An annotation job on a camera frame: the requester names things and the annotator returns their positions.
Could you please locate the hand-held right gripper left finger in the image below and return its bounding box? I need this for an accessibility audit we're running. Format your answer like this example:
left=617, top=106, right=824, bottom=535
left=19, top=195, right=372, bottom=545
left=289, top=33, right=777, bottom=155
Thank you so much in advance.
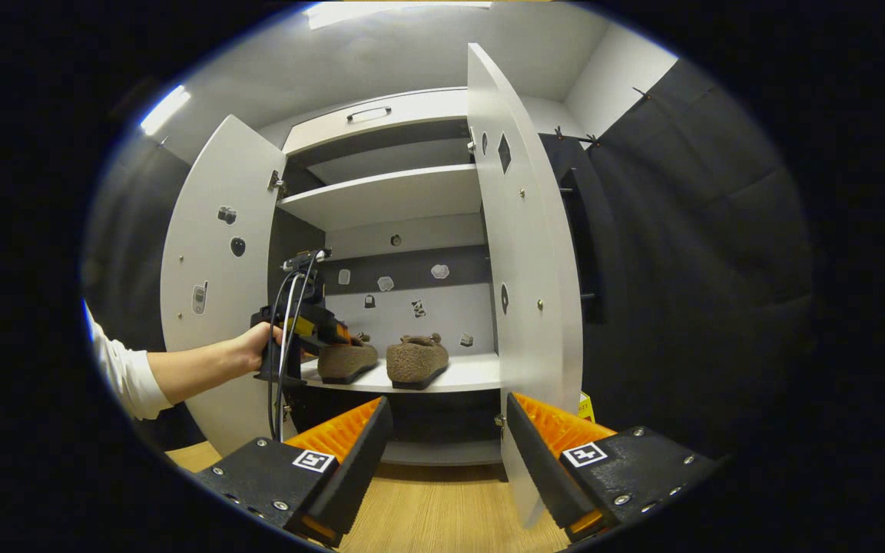
left=195, top=396, right=395, bottom=548

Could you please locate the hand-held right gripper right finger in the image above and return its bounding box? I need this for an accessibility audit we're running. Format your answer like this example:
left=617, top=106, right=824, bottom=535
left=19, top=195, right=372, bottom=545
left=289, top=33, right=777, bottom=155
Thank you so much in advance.
left=505, top=392, right=721, bottom=544

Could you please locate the brown fuzzy shoe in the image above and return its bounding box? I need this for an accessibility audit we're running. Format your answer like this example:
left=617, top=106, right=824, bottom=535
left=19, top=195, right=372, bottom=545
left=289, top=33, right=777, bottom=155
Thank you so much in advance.
left=386, top=333, right=449, bottom=390
left=317, top=334, right=380, bottom=385

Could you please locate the white shoe cabinet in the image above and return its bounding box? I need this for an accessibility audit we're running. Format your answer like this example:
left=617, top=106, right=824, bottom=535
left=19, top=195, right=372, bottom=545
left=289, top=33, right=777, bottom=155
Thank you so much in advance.
left=266, top=87, right=509, bottom=468

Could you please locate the white cabinet door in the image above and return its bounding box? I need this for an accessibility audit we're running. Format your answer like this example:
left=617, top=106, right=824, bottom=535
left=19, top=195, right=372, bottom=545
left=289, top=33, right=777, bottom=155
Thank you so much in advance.
left=160, top=114, right=290, bottom=458
left=466, top=42, right=584, bottom=531

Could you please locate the small ceiling light panel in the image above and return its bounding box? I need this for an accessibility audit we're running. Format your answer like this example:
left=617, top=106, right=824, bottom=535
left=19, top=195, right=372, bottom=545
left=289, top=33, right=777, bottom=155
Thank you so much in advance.
left=141, top=84, right=191, bottom=137

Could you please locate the black backdrop cloth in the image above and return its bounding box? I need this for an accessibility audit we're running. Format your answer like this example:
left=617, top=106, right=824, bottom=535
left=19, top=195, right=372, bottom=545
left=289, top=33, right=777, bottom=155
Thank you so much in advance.
left=539, top=58, right=816, bottom=462

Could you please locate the left gripper cable bundle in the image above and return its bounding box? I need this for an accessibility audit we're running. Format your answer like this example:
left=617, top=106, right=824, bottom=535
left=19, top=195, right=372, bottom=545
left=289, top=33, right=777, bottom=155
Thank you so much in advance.
left=267, top=253, right=322, bottom=442

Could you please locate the black door handle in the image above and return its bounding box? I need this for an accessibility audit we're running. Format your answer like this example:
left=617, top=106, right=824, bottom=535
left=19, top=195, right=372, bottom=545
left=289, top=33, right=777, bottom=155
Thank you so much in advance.
left=560, top=167, right=605, bottom=323

